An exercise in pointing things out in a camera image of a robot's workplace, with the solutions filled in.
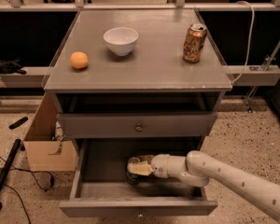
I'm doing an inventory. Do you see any gold soda can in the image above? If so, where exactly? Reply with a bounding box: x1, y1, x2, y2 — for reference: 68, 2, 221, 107
183, 23, 207, 63

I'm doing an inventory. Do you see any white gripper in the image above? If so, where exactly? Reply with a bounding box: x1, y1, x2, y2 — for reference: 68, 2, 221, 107
127, 154, 188, 178

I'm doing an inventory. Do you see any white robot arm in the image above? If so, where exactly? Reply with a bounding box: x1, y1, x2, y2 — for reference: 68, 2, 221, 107
127, 150, 280, 224

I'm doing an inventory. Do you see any open grey middle drawer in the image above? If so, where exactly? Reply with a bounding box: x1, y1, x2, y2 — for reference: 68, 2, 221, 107
60, 137, 217, 217

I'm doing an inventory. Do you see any orange fruit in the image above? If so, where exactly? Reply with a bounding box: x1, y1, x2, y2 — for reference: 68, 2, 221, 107
70, 51, 88, 69

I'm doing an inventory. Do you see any small black floor object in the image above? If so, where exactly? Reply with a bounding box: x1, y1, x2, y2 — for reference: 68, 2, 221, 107
8, 117, 28, 130

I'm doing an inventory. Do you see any cardboard box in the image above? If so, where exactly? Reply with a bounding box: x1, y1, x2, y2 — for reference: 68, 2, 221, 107
23, 94, 77, 172

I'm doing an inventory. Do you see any white cable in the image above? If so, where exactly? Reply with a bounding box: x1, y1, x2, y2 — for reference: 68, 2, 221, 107
230, 0, 256, 86

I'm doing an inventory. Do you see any white ceramic bowl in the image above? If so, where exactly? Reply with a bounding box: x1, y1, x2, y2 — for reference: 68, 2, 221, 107
104, 27, 138, 56

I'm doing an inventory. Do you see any grey wooden drawer cabinet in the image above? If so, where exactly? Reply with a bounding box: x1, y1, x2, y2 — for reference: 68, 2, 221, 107
41, 8, 233, 161

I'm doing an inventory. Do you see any black cloth on rail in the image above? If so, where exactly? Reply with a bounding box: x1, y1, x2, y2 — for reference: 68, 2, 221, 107
0, 59, 26, 75

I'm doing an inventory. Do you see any green soda can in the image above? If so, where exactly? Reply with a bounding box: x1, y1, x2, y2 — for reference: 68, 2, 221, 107
125, 157, 140, 186

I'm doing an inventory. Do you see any black cable on floor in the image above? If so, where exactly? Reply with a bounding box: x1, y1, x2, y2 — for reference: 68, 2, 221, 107
0, 147, 56, 224

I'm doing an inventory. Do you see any closed grey top drawer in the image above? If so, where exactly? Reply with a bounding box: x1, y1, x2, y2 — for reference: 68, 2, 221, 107
57, 112, 217, 139

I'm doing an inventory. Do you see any black pole on floor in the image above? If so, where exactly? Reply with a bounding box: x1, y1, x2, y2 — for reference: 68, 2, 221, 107
0, 139, 21, 210

